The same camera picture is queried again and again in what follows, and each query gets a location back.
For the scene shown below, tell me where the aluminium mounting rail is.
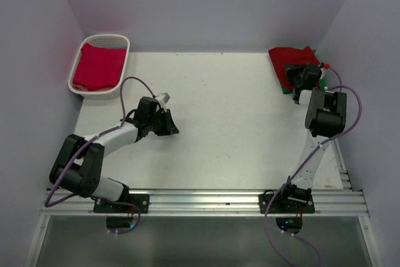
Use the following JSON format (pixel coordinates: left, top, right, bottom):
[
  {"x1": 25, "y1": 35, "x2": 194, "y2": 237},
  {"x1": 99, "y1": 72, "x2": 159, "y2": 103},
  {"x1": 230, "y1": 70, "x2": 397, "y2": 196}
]
[{"x1": 39, "y1": 188, "x2": 372, "y2": 217}]

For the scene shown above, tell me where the folded pink t shirt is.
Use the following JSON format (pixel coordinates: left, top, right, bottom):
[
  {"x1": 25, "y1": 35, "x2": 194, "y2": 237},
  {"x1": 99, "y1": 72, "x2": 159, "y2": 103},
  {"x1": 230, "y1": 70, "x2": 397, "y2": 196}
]
[{"x1": 72, "y1": 43, "x2": 126, "y2": 91}]

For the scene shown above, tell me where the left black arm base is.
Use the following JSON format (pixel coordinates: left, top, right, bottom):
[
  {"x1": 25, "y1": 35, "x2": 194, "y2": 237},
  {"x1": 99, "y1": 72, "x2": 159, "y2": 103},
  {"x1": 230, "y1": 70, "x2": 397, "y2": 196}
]
[{"x1": 93, "y1": 193, "x2": 150, "y2": 214}]

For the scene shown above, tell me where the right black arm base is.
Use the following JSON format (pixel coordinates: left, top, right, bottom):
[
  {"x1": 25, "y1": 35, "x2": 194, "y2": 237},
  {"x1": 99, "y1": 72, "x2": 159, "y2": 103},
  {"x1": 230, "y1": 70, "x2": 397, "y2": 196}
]
[{"x1": 268, "y1": 187, "x2": 316, "y2": 214}]

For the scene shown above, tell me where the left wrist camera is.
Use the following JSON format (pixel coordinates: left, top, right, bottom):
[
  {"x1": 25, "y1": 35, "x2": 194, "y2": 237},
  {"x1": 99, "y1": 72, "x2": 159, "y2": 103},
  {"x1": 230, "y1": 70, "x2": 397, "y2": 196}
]
[{"x1": 156, "y1": 93, "x2": 170, "y2": 104}]

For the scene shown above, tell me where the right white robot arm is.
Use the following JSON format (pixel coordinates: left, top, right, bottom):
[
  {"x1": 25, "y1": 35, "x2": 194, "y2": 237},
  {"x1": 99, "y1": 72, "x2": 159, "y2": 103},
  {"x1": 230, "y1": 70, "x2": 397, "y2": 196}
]
[{"x1": 274, "y1": 63, "x2": 347, "y2": 213}]

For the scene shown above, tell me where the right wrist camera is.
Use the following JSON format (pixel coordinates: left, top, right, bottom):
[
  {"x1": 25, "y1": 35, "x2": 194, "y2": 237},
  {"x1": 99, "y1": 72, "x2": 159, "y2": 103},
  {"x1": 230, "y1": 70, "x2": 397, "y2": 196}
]
[{"x1": 319, "y1": 62, "x2": 330, "y2": 80}]

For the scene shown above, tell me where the white perforated plastic basket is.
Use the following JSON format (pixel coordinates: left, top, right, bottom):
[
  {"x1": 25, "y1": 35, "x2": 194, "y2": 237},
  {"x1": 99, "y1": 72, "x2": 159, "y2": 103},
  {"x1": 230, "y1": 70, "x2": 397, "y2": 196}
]
[{"x1": 68, "y1": 34, "x2": 130, "y2": 100}]

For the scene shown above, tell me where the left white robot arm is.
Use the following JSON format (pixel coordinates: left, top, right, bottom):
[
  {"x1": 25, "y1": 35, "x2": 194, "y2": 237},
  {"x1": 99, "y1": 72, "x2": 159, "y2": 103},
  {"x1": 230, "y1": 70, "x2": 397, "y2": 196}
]
[{"x1": 46, "y1": 93, "x2": 179, "y2": 207}]

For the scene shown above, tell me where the folded green t shirt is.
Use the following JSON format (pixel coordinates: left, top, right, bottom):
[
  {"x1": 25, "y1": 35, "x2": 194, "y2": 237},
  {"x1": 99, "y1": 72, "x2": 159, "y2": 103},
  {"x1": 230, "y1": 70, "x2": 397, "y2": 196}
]
[{"x1": 279, "y1": 48, "x2": 328, "y2": 95}]

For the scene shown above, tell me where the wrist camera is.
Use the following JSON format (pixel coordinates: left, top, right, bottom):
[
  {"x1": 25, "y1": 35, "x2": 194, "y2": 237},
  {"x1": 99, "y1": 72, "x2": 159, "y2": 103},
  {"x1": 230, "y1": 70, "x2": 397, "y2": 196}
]
[
  {"x1": 319, "y1": 62, "x2": 330, "y2": 80},
  {"x1": 156, "y1": 93, "x2": 170, "y2": 104}
]

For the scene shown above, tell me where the dark red t shirt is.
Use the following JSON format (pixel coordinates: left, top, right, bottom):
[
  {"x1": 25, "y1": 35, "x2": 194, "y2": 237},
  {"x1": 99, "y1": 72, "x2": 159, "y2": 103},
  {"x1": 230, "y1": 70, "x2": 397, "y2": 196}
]
[{"x1": 268, "y1": 46, "x2": 326, "y2": 89}]

